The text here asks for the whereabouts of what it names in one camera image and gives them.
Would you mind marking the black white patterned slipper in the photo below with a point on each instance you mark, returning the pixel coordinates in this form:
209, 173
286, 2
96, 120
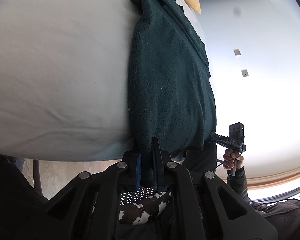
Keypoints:
145, 210

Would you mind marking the dark green knit sweater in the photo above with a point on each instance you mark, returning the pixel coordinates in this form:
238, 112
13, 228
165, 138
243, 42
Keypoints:
169, 92

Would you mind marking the wall socket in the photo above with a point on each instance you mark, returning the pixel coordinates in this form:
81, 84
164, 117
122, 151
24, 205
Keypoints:
237, 52
245, 73

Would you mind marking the dark sleeved right forearm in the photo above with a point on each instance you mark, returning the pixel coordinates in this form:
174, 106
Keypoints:
238, 183

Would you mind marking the white bed sheet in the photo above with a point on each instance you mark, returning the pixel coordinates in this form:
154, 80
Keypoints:
63, 78

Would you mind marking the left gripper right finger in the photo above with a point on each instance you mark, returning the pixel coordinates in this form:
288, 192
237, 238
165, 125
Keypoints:
160, 160

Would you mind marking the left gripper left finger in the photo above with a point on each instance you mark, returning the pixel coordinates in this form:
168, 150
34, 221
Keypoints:
132, 175

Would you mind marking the person's right hand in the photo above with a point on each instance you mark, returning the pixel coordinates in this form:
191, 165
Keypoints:
230, 158

